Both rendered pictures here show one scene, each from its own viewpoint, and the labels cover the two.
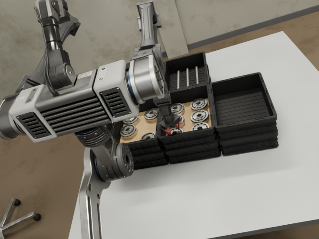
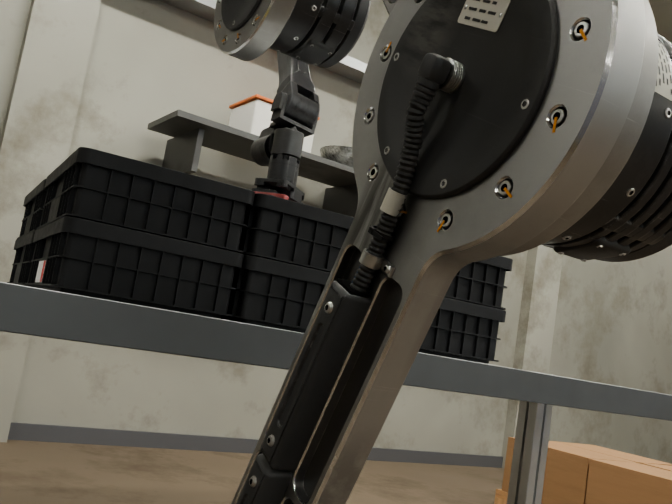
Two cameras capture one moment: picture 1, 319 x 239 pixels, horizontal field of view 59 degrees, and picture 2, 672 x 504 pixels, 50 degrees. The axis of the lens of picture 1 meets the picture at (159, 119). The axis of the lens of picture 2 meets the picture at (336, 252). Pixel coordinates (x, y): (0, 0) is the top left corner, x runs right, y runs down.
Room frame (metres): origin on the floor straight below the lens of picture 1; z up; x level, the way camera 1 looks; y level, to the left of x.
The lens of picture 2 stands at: (0.16, 0.84, 0.69)
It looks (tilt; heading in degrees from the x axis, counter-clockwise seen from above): 7 degrees up; 314
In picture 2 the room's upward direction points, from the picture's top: 9 degrees clockwise
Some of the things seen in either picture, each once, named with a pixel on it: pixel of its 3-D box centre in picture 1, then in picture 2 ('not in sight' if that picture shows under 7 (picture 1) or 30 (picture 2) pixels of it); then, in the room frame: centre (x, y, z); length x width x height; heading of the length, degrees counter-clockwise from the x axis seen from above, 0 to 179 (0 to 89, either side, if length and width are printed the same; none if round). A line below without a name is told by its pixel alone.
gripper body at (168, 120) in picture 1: (168, 117); (282, 176); (1.16, -0.05, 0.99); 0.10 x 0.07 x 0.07; 116
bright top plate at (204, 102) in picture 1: (198, 104); not in sight; (1.33, -0.25, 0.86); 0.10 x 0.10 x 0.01
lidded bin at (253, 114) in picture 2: not in sight; (270, 130); (3.13, -1.63, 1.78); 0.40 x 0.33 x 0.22; 77
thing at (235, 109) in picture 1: (240, 106); (401, 276); (1.16, -0.44, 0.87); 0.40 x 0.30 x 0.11; 162
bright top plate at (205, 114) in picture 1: (199, 115); not in sight; (1.23, -0.22, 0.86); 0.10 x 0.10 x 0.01
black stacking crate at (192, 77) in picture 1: (186, 78); not in sight; (1.63, -0.28, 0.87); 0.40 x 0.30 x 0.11; 162
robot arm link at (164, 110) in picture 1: (164, 107); (285, 145); (1.17, -0.05, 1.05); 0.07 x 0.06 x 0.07; 167
